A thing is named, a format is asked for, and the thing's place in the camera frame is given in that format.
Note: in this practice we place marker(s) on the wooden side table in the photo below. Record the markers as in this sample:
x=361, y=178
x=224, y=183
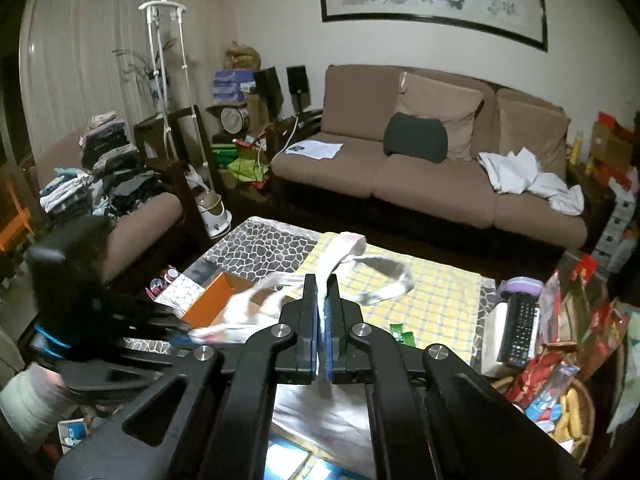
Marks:
x=280, y=127

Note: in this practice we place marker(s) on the brown paper bag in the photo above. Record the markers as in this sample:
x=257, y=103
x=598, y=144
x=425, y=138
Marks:
x=242, y=56

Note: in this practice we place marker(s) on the black remote control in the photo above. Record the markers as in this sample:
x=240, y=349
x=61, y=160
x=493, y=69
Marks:
x=517, y=330

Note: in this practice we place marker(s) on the white tissue box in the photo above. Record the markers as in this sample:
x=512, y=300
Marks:
x=491, y=342

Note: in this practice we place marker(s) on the red cardboard box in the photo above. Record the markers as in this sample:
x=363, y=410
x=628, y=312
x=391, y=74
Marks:
x=612, y=145

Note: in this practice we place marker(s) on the white crumpled cloth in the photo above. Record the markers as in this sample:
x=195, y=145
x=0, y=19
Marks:
x=520, y=175

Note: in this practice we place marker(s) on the stack of folded dark clothes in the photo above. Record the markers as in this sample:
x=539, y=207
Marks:
x=120, y=170

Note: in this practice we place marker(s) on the white garment steamer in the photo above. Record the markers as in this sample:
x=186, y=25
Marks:
x=212, y=215

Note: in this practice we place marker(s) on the green bag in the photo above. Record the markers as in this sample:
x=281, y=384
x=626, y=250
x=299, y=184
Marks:
x=247, y=170

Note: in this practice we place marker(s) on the bunch of bananas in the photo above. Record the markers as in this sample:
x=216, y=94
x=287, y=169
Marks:
x=572, y=417

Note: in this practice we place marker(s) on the black cushion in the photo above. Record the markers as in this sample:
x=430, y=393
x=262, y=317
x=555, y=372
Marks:
x=415, y=137

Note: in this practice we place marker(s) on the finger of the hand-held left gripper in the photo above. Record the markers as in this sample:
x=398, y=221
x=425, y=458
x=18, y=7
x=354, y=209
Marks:
x=150, y=325
x=100, y=375

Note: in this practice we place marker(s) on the red snack packet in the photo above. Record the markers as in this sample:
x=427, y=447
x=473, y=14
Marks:
x=542, y=370
x=595, y=310

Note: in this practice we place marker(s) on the black speaker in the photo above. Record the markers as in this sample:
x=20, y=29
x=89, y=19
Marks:
x=267, y=87
x=297, y=85

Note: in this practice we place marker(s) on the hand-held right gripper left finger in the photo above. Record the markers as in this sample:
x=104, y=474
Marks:
x=312, y=312

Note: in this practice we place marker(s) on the potted plant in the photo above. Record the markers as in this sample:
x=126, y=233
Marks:
x=145, y=67

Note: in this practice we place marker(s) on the white patterned box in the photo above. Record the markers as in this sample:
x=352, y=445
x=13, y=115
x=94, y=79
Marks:
x=180, y=295

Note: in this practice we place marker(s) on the brown sofa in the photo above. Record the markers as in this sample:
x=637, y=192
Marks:
x=430, y=180

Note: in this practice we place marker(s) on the brown wicker basket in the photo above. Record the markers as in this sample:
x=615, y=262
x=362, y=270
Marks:
x=582, y=410

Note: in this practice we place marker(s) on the brown wooden armchair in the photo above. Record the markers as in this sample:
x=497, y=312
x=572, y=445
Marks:
x=145, y=220

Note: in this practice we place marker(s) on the stack of blue boxes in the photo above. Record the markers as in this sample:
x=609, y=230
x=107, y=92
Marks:
x=232, y=85

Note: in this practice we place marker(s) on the orange cardboard box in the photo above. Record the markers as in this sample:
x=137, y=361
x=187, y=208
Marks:
x=210, y=300

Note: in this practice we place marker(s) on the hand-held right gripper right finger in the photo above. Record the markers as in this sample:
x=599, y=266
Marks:
x=330, y=312

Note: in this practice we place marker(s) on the stack of white boxes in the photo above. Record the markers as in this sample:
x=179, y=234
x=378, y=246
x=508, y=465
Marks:
x=617, y=237

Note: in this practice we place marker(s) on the orange frame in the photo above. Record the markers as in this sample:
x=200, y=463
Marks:
x=15, y=220

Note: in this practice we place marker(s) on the brown pillow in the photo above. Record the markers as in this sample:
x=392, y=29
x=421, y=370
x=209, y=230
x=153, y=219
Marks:
x=450, y=102

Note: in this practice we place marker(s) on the yellow bottle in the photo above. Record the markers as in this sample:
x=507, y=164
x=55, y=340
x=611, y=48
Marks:
x=576, y=147

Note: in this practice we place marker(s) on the purple round container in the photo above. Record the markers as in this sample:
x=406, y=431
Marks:
x=520, y=287

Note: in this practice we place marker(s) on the white paper sheet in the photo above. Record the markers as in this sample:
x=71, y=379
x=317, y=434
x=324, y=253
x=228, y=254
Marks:
x=315, y=150

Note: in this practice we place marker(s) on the white plastic bag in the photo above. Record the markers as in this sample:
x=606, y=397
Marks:
x=235, y=310

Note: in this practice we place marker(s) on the white curtain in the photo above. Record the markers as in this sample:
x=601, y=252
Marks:
x=75, y=60

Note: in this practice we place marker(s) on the yellow checked cloth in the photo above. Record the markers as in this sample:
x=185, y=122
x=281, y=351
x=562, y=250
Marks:
x=440, y=300

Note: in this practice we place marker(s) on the stack of folded light clothes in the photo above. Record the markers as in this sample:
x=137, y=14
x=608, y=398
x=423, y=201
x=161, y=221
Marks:
x=67, y=192

